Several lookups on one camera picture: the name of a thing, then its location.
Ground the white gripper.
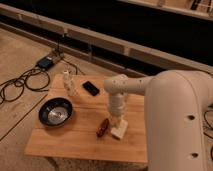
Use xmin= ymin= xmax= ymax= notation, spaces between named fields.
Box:
xmin=108 ymin=98 xmax=125 ymax=128

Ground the white sponge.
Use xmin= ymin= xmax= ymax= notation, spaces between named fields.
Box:
xmin=111 ymin=120 xmax=128 ymax=139

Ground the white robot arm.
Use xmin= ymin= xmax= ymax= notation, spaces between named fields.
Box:
xmin=104 ymin=70 xmax=213 ymax=171

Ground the brown sausage-shaped object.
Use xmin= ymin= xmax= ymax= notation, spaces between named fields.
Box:
xmin=96 ymin=118 xmax=109 ymax=137

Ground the black smartphone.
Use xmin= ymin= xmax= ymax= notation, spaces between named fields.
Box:
xmin=82 ymin=81 xmax=100 ymax=96

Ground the black bowl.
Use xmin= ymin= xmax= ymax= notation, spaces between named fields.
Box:
xmin=38 ymin=97 xmax=73 ymax=127

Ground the black power adapter box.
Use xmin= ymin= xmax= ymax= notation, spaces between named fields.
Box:
xmin=36 ymin=56 xmax=54 ymax=70

